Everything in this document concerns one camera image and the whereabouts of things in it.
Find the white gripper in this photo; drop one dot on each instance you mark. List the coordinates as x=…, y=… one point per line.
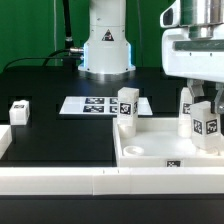
x=196, y=59

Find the white square tabletop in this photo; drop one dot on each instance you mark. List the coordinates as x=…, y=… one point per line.
x=157, y=144

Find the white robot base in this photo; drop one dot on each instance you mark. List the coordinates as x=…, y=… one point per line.
x=107, y=53

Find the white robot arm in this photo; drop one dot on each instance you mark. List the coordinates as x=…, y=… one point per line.
x=200, y=17

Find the white obstacle fence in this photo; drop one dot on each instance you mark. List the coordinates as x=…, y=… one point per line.
x=110, y=181

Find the white fiducial marker board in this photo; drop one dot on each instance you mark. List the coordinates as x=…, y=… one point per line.
x=78, y=105

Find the black vertical pole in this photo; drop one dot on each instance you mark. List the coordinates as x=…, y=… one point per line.
x=68, y=32

